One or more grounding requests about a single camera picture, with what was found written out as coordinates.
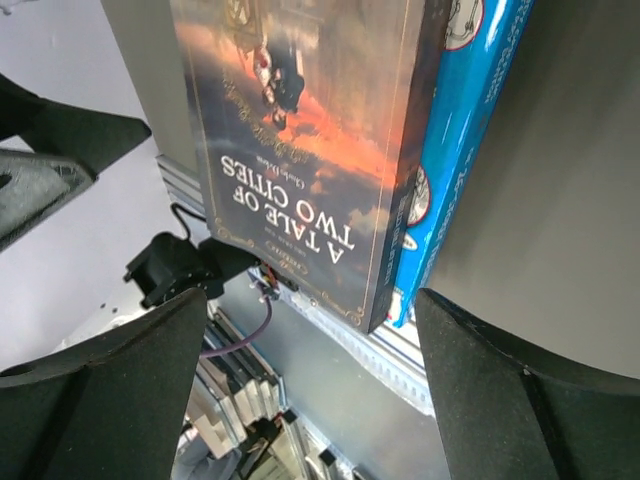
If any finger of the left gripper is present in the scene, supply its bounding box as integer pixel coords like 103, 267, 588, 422
1, 148, 96, 250
1, 76, 151, 175

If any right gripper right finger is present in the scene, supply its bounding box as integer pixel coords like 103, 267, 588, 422
415, 289, 639, 479

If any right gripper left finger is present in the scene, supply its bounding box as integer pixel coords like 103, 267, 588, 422
1, 289, 207, 479

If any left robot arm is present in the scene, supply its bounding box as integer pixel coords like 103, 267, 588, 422
1, 77, 257, 309

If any light blue book under stack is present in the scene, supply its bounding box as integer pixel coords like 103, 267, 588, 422
387, 0, 534, 328

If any Tale of Two Cities book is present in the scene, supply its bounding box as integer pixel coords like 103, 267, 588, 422
170, 1, 451, 334

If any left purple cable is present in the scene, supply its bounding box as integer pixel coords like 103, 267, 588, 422
199, 294, 275, 359

